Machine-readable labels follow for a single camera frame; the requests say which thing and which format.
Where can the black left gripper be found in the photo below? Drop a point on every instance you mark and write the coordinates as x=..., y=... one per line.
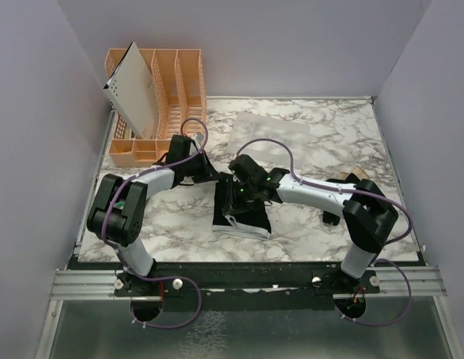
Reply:
x=207, y=170

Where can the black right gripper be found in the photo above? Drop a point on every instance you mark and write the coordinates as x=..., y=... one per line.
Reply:
x=229, y=203

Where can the black white boxer briefs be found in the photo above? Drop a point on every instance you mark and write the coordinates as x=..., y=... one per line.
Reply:
x=253, y=223

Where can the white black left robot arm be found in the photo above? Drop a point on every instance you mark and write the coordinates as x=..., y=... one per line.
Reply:
x=117, y=211

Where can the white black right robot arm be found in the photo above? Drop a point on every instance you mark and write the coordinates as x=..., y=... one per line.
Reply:
x=368, y=214

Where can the clear plastic box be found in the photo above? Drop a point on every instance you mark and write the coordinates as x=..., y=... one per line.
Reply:
x=250, y=126

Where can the orange plastic desk organizer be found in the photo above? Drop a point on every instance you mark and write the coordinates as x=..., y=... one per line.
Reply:
x=180, y=90

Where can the white booklet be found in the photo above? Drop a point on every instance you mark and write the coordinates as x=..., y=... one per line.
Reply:
x=131, y=89

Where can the black folded garment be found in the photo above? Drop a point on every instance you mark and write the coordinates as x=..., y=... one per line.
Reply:
x=332, y=216

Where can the aluminium frame rail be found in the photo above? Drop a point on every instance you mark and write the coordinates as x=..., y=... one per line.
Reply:
x=78, y=285

